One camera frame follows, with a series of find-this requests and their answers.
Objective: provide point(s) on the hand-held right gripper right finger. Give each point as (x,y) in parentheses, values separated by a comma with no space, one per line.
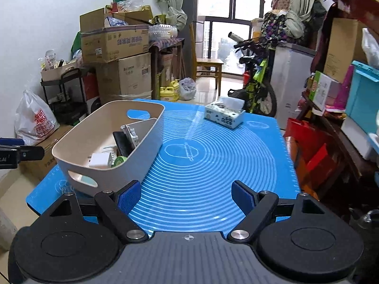
(243,196)

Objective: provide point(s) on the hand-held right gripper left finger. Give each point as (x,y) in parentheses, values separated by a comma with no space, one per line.
(129,196)

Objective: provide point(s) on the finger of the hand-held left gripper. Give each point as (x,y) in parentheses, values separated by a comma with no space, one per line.
(31,153)
(11,142)

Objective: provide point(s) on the green tape roll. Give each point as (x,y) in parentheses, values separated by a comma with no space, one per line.
(120,161)

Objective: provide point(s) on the white charger plug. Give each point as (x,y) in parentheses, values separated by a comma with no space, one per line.
(100,161)

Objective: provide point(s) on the beige plastic storage bin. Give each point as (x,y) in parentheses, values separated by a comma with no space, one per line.
(88,124)

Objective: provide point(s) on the low wide cardboard box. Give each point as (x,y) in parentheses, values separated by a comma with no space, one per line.
(44,165)

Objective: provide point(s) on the white red printed plastic bag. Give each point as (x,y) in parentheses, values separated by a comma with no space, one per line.
(35,121)

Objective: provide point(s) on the blue silicone mat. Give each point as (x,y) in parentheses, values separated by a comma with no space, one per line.
(207,168)

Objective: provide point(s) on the black shelf cart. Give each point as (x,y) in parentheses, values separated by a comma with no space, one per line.
(66,103)

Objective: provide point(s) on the red paper bag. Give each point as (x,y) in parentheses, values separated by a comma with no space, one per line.
(305,153)

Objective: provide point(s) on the shallow cardboard tray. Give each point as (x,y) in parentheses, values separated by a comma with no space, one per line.
(56,72)

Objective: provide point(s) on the white patterned tissue box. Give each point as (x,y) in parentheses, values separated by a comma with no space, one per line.
(225,115)

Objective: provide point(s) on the red appliance box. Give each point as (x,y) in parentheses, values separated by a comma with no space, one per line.
(91,93)

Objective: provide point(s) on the taped cardboard box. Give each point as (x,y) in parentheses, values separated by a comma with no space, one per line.
(127,97)

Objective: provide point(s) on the yellow oil jug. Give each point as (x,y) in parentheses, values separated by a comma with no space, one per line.
(166,94)
(175,88)

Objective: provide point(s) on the green black bicycle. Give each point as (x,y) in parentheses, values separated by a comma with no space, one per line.
(257,85)

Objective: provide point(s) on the green bag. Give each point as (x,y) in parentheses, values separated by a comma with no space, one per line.
(76,44)

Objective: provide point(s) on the red bucket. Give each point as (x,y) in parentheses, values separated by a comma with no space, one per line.
(247,80)

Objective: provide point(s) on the grey plastic bag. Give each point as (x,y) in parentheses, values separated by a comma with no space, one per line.
(187,89)

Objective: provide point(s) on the large closed cardboard box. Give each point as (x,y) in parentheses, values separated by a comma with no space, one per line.
(124,75)

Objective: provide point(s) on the white chest freezer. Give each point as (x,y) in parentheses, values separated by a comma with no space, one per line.
(291,80)

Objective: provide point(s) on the white foam box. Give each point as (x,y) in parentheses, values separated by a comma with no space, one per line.
(355,136)

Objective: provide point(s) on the green white carton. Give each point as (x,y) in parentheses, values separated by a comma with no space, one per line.
(324,90)

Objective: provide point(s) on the wooden chair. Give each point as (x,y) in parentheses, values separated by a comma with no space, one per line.
(208,65)

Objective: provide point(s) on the open cardboard box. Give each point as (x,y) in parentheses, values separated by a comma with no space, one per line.
(115,46)

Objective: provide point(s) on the pink box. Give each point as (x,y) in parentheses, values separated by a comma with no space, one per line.
(345,88)

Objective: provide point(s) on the teal plastic storage bin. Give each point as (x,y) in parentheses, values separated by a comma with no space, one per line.
(364,100)

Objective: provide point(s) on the window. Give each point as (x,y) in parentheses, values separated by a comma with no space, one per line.
(219,35)

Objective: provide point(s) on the clear plastic containers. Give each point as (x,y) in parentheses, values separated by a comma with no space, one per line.
(162,32)

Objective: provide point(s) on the purple patterned cloth bundle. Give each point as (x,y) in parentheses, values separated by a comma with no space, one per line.
(274,28)

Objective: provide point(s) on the tall brown cardboard box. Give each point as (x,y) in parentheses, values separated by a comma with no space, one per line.
(340,50)

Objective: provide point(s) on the patterned gift box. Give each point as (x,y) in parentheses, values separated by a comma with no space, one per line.
(281,1)

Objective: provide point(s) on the dark red hanging cloth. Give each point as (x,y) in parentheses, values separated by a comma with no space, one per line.
(340,3)

